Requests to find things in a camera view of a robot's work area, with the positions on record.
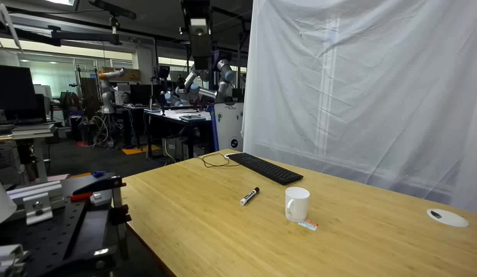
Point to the black Expo marker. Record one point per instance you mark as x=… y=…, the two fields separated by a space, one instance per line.
x=249 y=198

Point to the silver background robot arm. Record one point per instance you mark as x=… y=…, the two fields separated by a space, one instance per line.
x=224 y=74
x=107 y=94

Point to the white mug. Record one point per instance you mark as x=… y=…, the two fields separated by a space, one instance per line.
x=299 y=202

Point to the black keyboard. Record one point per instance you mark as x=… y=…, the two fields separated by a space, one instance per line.
x=264 y=168

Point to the dark background work table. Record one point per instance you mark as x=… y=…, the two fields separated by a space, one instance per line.
x=179 y=118

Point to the small white printed card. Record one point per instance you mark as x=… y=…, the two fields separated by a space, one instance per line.
x=310 y=225

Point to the white sheer curtain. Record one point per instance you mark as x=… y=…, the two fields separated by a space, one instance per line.
x=378 y=78

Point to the black clamp stand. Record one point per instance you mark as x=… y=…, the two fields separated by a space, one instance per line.
x=90 y=236

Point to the white tape roll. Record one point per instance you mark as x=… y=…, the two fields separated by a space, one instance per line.
x=453 y=219

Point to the black laptop screen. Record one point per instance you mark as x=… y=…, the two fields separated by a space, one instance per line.
x=13 y=93

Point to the white cone shade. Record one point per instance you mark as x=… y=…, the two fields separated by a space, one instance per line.
x=1 y=201

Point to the white robot pedestal cabinet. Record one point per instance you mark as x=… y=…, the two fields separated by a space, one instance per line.
x=230 y=125

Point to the black overhead camera rig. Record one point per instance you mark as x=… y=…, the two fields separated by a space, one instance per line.
x=201 y=36

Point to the aluminium extrusion bracket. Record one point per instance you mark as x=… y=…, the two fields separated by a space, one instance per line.
x=38 y=207

